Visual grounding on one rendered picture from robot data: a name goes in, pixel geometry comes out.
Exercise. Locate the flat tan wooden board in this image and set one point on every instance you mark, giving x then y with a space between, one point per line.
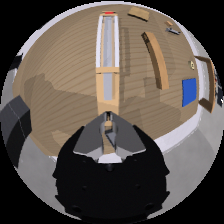
139 13

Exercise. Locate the beige roll of masking tape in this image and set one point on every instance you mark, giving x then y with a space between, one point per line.
190 63

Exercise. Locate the blue flat rectangular sheet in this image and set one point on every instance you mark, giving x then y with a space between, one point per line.
189 91

